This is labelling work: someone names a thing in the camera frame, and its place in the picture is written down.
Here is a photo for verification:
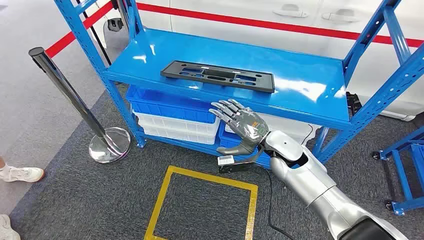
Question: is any black plastic panel part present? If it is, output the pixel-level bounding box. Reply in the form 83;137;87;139
160;60;276;94

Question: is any blue metal shelf rack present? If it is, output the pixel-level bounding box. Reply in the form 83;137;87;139
53;0;424;170

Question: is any yellow floor tape square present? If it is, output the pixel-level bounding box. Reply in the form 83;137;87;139
144;165;259;240

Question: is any red barrier belt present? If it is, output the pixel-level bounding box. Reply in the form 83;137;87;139
44;0;115;59
136;2;424;48

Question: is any dark grey floor mat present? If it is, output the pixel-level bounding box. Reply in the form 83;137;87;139
9;82;424;240

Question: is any blue wheeled cart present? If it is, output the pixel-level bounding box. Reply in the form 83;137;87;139
370;125;424;217

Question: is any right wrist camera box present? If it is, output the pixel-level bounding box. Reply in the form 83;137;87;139
216;152;266;175

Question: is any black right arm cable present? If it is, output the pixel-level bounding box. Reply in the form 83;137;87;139
263;167;297;240

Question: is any black stanchion post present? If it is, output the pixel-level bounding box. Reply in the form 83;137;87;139
75;0;113;66

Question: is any chrome stanchion post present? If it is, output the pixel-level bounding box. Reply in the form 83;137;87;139
28;46;132;164

